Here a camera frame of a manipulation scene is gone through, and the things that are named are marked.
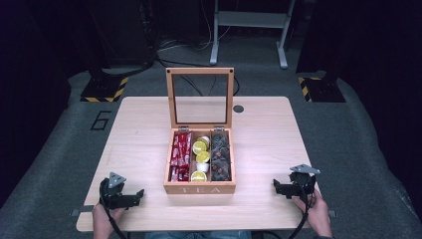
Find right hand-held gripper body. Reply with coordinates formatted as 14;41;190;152
287;163;321;199

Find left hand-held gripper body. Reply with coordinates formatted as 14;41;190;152
99;171;135;211

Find person's left hand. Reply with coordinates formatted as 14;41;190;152
92;202;126;239

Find person's right hand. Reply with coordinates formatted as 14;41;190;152
293;188;333;238

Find row of red sachets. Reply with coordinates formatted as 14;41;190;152
169;131;193;182

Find wooden tea box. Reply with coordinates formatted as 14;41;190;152
163;67;237;195

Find stack of dark tea packets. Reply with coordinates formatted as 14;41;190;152
210;132;233;182

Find black stand base striped edge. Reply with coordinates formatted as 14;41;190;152
80;75;129;104
297;76;347;104

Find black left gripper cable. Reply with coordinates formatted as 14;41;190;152
99;180;128;239

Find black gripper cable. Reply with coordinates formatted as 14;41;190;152
99;180;128;239
288;180;312;239

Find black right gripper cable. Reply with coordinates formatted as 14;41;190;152
288;180;312;239

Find grey table edge bracket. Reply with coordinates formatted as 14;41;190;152
70;204;96;218

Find black floor cables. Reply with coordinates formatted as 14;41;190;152
154;39;241;98

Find white metal stand frame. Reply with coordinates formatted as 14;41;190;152
209;0;297;70

